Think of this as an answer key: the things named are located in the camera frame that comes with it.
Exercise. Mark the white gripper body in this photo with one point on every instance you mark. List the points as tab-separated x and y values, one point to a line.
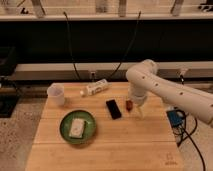
138	100

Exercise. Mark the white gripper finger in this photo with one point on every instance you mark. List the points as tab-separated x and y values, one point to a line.
140	112

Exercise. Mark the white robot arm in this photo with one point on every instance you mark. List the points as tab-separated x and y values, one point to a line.
143	78

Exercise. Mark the small brown bottle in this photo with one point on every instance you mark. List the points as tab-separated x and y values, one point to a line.
129	104

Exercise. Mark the black smartphone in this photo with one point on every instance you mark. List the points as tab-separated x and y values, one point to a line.
113	109

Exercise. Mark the white lying bottle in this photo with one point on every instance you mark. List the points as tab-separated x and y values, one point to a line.
94	88

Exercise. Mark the white rectangular sponge block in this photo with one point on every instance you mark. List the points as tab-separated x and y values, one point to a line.
77	128

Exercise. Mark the green round plate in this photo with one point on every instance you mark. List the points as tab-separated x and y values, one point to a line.
89	126

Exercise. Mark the clear plastic measuring cup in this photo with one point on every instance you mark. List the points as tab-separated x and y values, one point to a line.
56	93

